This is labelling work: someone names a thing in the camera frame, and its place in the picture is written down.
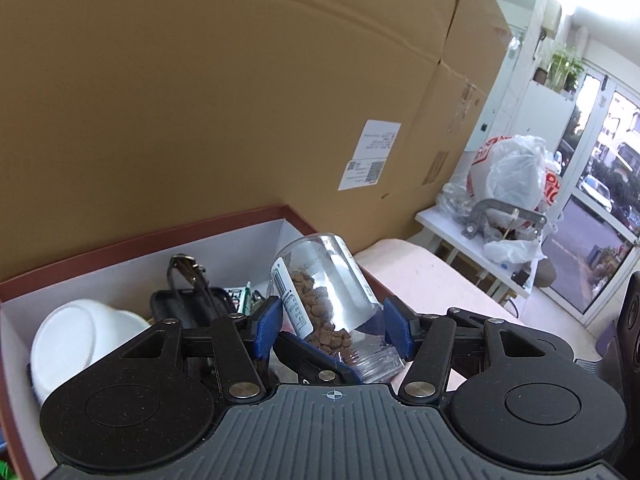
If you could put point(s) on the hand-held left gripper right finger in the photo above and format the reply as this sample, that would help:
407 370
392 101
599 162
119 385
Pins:
397 327

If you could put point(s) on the white bowl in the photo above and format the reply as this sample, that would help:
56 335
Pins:
75 340

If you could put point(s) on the small white plastic bag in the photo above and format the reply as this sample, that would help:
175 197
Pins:
515 252

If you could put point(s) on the taped brown cardboard sheet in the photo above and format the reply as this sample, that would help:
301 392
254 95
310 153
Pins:
465 85

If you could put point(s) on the green white small packet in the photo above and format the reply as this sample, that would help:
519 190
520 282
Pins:
239 296

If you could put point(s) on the white cabinet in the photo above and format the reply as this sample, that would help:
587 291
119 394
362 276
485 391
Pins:
540 115

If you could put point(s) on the large brown cardboard sheet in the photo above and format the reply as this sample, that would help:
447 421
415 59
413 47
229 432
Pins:
200 85

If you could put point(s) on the white side table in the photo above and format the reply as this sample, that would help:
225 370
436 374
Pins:
450 230

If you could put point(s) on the clear jar with brown pellets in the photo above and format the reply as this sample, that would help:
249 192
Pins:
340 280

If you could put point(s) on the red-brown cardboard box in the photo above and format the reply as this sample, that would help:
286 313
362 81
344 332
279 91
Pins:
150 255

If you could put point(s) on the white framed glass door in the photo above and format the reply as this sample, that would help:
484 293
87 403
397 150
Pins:
600 185

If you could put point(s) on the white red-printed plastic bag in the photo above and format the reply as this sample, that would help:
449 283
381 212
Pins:
515 170

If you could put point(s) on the crumpled clear plastic bag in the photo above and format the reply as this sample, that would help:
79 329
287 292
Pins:
452 197

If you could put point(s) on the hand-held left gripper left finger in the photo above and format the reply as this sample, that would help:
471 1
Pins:
267 325

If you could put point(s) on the potted green plant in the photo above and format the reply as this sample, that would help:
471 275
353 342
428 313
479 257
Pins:
545 62
572 72

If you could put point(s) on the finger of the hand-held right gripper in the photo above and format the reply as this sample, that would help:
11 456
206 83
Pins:
320 365
470 314

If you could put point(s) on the black tray with tongs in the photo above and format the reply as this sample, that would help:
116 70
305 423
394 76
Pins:
170 305

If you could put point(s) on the grey metal clamp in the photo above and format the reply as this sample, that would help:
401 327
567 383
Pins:
492 207

